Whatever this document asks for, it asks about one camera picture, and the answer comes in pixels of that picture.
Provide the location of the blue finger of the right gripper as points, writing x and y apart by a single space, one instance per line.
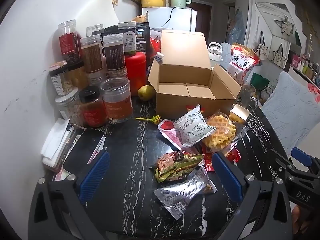
301 157

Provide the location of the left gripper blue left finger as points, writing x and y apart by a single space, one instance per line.
92 175

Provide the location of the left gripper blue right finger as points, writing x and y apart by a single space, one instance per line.
231 179

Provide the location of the red small snack packets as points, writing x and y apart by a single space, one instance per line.
211 156

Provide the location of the waffle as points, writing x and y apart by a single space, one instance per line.
227 134

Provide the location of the silver foil snack packet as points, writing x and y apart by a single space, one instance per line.
177 197

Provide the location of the green red cereal snack packet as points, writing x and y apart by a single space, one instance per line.
176 165

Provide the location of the white patterned snack packet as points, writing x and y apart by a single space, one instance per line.
193 127

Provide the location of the small gold cardboard box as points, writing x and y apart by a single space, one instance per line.
239 114

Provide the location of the pink red sachet packet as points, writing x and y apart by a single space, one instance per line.
167 129

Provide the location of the yellow green lollipop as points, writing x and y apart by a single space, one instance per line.
156 119

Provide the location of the person's right hand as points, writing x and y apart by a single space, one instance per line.
299 219

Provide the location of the black smartphone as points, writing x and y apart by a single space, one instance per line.
82 151

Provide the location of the light blue leaf cushion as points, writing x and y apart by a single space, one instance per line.
292 111

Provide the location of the white tissue pack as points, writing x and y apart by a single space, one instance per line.
55 143

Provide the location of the black lid spice jar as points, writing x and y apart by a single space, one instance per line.
92 107

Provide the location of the jar with white pieces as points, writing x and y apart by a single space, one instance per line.
69 107

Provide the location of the glass mug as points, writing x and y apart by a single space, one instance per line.
246 97

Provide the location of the clear jar orange label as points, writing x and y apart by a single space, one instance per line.
116 97

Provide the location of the small jar with nuts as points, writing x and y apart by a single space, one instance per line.
58 73

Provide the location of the yellow pear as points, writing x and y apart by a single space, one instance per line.
146 93

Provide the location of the large red white snack bag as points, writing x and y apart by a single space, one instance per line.
243 59

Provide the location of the open cardboard box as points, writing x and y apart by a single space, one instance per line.
185 78

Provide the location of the red cylindrical container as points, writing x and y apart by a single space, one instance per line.
136 71

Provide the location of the white thermos jug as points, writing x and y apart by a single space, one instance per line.
215 51

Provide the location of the jar with dark brown label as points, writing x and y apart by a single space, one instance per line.
114 51

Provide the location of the jar with brown contents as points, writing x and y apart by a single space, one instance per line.
91 48

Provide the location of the jar with red label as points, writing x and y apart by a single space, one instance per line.
69 41

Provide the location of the small blue white bottle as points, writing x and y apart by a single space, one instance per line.
159 57

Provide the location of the black stand-up pouch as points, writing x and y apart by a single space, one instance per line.
142 37

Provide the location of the jar with dark green label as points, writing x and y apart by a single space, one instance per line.
128 29

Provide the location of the white refrigerator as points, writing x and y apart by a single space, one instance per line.
177 19

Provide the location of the white foam board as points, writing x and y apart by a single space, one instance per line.
95 12

